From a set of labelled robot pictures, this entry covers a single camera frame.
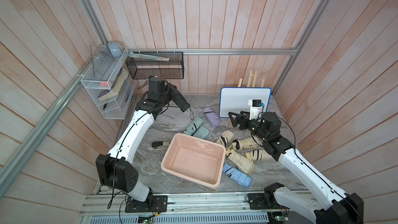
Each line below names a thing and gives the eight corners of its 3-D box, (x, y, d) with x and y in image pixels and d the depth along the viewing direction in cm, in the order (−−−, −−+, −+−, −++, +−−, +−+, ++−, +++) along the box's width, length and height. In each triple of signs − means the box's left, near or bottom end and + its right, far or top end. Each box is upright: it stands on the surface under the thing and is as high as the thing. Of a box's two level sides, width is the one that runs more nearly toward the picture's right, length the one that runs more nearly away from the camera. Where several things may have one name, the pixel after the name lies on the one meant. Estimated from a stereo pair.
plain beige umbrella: (221, 159, 89) (223, 156, 85) (226, 150, 92) (228, 146, 88) (249, 177, 83) (252, 174, 79) (253, 166, 86) (256, 163, 82)
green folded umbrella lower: (193, 135, 100) (193, 133, 97) (198, 127, 104) (198, 124, 101) (205, 141, 97) (205, 139, 95) (210, 132, 101) (210, 129, 99)
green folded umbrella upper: (183, 133, 100) (183, 130, 98) (197, 118, 108) (197, 116, 105) (189, 137, 98) (189, 135, 96) (203, 122, 105) (203, 120, 103)
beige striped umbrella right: (246, 160, 89) (247, 159, 86) (244, 151, 92) (245, 149, 90) (263, 161, 89) (265, 159, 86) (260, 151, 92) (262, 149, 90)
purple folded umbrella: (213, 128, 103) (213, 125, 101) (202, 111, 113) (202, 108, 110) (220, 125, 105) (221, 122, 102) (209, 108, 114) (209, 105, 111)
